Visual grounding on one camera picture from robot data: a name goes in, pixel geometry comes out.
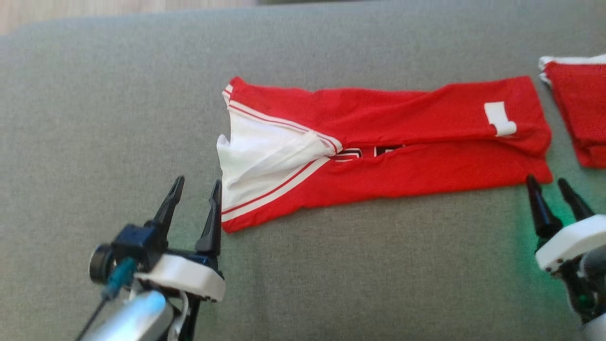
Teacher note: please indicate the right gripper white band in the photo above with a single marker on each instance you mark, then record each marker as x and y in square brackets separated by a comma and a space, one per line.
[573, 241]

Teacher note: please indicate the right robot arm silver white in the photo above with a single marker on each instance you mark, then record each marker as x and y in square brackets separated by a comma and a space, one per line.
[592, 293]

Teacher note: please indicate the red shorts with white waistband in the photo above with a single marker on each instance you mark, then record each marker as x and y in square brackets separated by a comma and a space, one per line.
[582, 113]

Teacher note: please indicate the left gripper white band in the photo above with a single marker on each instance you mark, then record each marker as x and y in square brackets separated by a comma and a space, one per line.
[189, 277]

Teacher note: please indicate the red jersey with white trim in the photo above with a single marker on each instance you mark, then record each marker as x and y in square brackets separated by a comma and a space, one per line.
[402, 175]

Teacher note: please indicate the left robot arm silver white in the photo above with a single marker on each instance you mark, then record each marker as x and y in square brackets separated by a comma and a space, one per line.
[137, 317]

